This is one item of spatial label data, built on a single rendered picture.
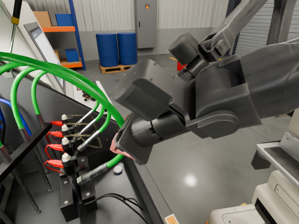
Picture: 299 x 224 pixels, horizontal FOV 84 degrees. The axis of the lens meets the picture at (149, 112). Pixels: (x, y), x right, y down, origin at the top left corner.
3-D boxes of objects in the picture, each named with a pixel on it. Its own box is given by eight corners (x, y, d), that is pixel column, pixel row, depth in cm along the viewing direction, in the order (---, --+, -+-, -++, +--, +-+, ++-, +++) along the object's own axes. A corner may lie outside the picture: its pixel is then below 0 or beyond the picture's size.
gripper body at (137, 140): (112, 146, 28) (139, 134, 23) (134, 107, 35) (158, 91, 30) (139, 167, 30) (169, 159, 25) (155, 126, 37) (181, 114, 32)
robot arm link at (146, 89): (246, 131, 18) (235, 78, 23) (175, 65, 13) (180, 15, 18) (166, 153, 26) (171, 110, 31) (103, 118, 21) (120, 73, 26)
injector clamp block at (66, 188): (101, 220, 61) (94, 194, 53) (71, 234, 57) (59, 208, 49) (88, 158, 87) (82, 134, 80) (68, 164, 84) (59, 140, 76)
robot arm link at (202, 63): (216, 68, 47) (207, 64, 52) (201, 50, 45) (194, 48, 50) (196, 85, 49) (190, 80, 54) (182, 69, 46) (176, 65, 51)
